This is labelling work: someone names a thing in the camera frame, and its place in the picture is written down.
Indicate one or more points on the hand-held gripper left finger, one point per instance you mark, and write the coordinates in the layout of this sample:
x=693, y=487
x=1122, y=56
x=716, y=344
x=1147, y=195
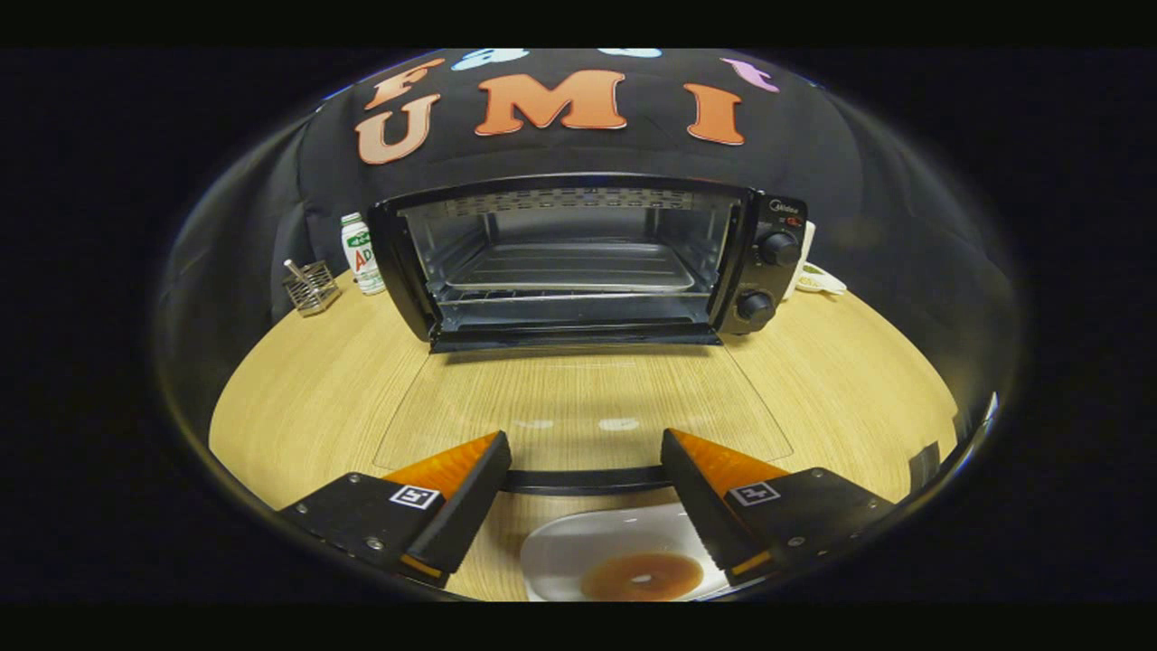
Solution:
x=470, y=502

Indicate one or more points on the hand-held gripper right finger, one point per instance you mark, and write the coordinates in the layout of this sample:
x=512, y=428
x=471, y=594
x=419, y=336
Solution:
x=700, y=502

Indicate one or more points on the black toaster oven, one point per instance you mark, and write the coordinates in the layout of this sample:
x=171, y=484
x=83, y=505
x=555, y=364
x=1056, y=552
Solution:
x=768, y=271

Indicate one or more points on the white slot toaster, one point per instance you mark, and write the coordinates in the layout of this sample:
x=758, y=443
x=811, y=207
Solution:
x=806, y=244

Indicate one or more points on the white plate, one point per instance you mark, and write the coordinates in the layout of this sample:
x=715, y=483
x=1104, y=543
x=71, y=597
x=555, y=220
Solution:
x=569, y=547

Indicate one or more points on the small white dish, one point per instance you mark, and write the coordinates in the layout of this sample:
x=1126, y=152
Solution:
x=824, y=282

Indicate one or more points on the white bottle with green label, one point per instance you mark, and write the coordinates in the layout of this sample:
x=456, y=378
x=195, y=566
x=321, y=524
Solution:
x=363, y=258

